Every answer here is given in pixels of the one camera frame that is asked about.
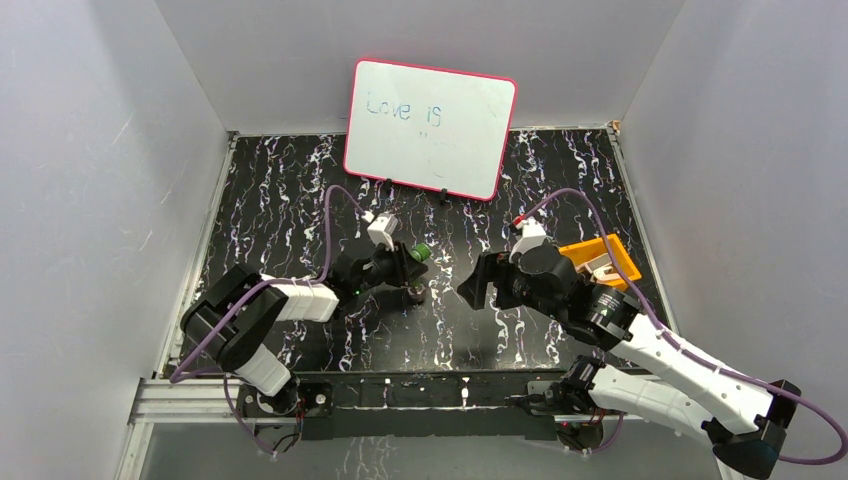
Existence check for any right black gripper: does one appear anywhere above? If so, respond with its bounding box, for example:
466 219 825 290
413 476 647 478
456 252 564 323

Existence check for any silver hex nut fitting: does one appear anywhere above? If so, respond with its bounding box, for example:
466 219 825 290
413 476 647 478
405 282 428 305

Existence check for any green water faucet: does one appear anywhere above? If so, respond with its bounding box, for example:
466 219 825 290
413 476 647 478
410 243 431 263

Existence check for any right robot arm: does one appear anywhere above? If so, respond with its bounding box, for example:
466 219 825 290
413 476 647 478
457 245 796 479

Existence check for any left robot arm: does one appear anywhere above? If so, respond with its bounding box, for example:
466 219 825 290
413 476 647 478
180 241 431 416

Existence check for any orange parts bin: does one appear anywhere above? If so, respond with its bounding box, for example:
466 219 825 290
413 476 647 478
559 234 642 291

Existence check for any white part in bin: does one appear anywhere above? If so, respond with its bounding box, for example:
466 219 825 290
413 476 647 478
589 260 620 281

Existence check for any pink framed whiteboard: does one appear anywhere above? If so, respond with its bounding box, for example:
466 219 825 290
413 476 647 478
343 58 517 201

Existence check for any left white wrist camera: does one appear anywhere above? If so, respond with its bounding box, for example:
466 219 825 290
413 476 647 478
366 213 398 251

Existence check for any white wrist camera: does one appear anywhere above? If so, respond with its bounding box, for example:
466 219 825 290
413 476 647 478
366 213 398 251
509 217 547 261

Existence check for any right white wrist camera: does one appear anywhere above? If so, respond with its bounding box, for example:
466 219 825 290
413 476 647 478
509 217 547 261

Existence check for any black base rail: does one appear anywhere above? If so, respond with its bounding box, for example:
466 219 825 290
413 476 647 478
299 369 563 440

